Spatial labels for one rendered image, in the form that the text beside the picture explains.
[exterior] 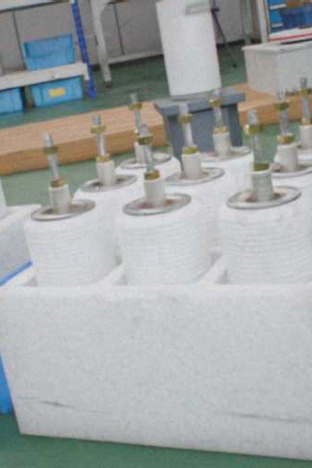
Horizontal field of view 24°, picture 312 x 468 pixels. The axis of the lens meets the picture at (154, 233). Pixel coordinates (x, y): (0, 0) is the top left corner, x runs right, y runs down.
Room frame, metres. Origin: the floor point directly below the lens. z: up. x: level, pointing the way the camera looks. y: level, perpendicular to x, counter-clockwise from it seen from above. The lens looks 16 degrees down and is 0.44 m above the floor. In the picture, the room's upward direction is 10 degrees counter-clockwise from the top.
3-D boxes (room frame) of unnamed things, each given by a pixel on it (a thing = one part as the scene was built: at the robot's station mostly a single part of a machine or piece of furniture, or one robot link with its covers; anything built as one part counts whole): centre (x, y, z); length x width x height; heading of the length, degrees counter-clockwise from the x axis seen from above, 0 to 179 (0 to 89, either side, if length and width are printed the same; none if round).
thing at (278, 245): (0.71, -0.11, 0.16); 0.10 x 0.10 x 0.18
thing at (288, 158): (0.81, -0.17, 0.26); 0.02 x 0.02 x 0.03
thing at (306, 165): (0.81, -0.17, 0.25); 0.08 x 0.08 x 0.01
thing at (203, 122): (1.31, -0.12, 0.15); 0.15 x 0.15 x 0.30; 3
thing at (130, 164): (1.02, -0.01, 0.25); 0.08 x 0.08 x 0.01
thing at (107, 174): (0.92, 0.05, 0.26); 0.02 x 0.02 x 0.03
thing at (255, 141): (0.71, -0.11, 0.30); 0.01 x 0.01 x 0.08; 46
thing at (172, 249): (0.76, -0.01, 0.16); 0.10 x 0.10 x 0.18
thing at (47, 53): (5.63, 0.53, 0.36); 0.50 x 0.38 x 0.21; 3
